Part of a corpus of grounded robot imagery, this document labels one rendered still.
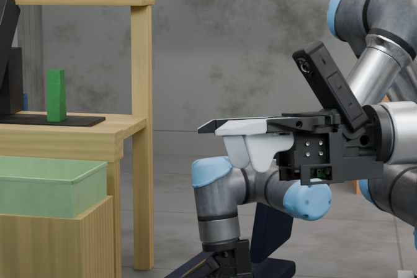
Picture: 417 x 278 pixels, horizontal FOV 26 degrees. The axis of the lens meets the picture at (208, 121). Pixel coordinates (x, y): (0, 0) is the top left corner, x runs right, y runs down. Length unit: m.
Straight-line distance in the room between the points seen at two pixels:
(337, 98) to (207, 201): 0.64
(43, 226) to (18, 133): 0.72
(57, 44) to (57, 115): 3.76
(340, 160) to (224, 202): 0.63
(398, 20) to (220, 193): 0.44
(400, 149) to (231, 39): 6.99
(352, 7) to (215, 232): 0.50
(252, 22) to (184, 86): 0.84
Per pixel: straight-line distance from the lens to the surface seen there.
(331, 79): 1.04
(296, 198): 1.55
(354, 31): 1.76
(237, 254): 1.66
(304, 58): 1.04
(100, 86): 8.32
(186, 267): 3.65
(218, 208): 1.63
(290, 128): 0.99
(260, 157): 0.99
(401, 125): 1.06
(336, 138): 1.03
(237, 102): 8.08
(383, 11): 1.67
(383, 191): 1.22
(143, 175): 4.95
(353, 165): 1.06
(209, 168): 1.62
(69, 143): 4.41
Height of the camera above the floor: 1.62
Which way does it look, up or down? 9 degrees down
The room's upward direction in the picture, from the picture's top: straight up
